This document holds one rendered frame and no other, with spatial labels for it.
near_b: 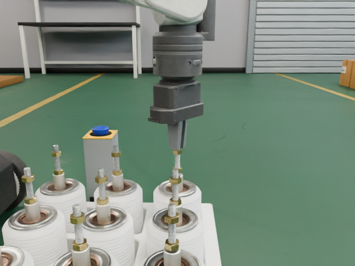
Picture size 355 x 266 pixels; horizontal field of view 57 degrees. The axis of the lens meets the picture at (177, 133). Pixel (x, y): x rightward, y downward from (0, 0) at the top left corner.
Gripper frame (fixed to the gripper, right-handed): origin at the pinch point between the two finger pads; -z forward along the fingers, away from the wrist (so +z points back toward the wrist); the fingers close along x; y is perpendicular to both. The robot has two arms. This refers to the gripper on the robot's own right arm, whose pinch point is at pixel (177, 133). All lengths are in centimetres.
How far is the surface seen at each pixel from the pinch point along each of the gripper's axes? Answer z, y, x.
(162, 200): -12.3, -0.2, -4.7
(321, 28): 34, 136, 516
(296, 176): -37, 4, 80
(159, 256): -11.3, -11.9, -18.0
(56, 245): -15.4, 6.5, -22.8
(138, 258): -18.7, -2.8, -13.6
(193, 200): -12.3, -4.6, -0.7
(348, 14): 55, 106, 541
